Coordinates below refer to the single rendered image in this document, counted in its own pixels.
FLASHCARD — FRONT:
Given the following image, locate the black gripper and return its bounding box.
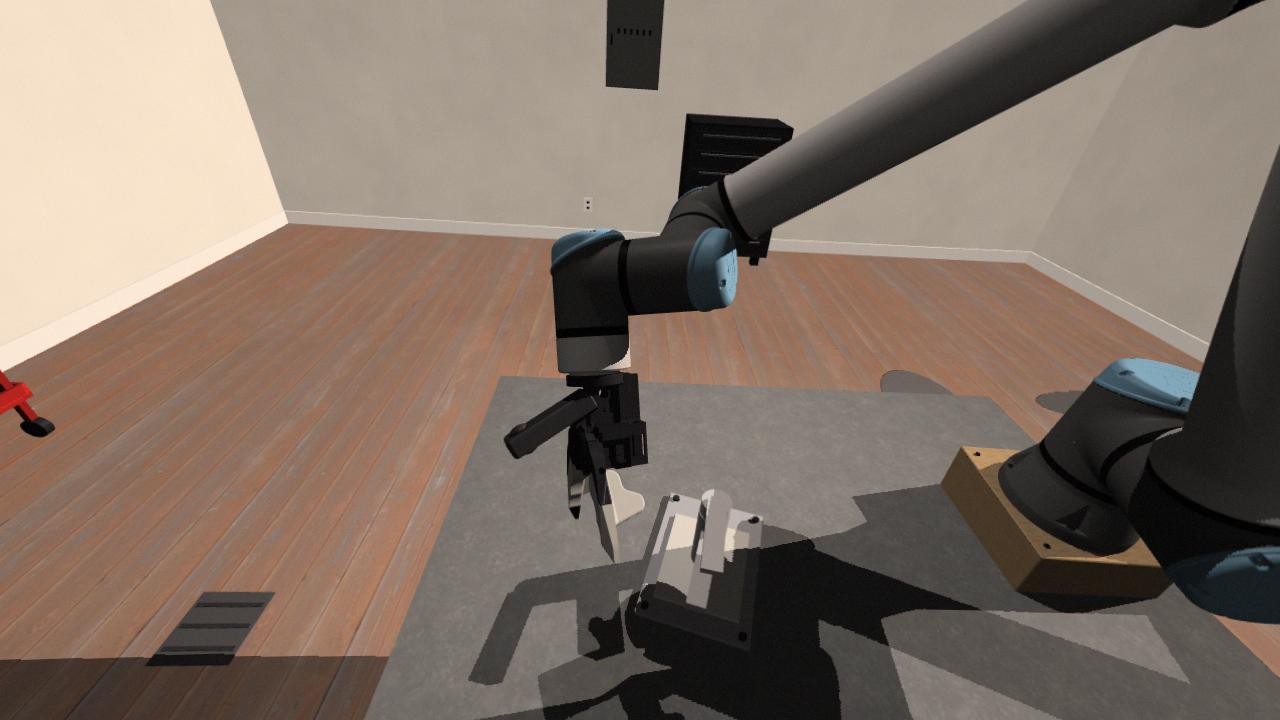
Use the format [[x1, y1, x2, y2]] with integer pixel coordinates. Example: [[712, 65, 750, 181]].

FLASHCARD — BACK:
[[566, 372, 648, 564]]

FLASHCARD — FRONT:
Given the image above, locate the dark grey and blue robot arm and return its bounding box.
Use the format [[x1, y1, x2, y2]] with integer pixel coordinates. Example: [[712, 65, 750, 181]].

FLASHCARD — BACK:
[[550, 0, 1280, 624]]

